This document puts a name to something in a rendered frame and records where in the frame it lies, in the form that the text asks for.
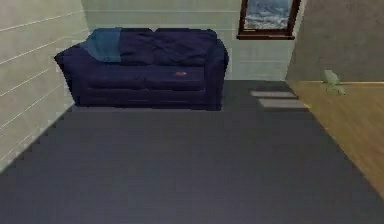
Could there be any dark blue sofa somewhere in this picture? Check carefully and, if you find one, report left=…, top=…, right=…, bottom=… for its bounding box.
left=54, top=27, right=230, bottom=111

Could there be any light blue cloth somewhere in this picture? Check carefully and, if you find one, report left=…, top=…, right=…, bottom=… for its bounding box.
left=80, top=27, right=123, bottom=64

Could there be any brown framed window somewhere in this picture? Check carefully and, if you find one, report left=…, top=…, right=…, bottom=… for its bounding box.
left=236, top=0, right=302, bottom=41

